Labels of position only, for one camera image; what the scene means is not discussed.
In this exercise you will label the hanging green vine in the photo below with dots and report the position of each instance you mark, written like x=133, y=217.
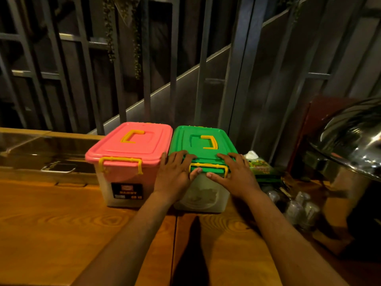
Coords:
x=137, y=47
x=109, y=29

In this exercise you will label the person's right thumb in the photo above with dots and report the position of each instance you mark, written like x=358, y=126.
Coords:
x=215, y=176

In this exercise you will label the person's left forearm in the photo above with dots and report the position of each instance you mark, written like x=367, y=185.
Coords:
x=131, y=244

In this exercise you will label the person's right middle finger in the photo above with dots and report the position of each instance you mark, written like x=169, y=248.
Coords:
x=235, y=158

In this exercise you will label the person's right hand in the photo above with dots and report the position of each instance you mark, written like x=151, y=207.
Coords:
x=238, y=178

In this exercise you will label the steel chafing dish dome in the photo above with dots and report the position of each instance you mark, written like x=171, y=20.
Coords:
x=351, y=136

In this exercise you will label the clear storage box black label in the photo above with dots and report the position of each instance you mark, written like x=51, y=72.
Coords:
x=125, y=183

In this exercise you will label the pink plastic box lid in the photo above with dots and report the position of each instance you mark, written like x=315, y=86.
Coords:
x=131, y=150

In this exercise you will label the person's left little finger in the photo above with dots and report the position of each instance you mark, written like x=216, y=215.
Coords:
x=163, y=159

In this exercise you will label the steel chafing dish base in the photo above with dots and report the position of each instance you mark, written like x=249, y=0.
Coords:
x=348, y=202

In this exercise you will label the green plastic box lid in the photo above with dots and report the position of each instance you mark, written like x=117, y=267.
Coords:
x=190, y=144

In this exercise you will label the grey metal railing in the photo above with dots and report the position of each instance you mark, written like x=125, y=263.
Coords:
x=205, y=56

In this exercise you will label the person's right forearm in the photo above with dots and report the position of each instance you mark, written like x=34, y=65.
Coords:
x=285, y=244

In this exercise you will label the green tissue pack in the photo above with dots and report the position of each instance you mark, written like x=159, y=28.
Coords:
x=260, y=166

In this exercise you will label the person's left thumb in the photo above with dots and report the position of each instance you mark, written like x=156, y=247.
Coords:
x=195, y=174

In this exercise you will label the dark red board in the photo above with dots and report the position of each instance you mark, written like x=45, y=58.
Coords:
x=320, y=116

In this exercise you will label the person's left hand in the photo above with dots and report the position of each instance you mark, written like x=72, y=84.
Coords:
x=172, y=180

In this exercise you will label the clear storage box yellow latch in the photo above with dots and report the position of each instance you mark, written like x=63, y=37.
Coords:
x=202, y=195

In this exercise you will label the person's left middle finger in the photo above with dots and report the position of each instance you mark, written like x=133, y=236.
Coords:
x=180, y=157

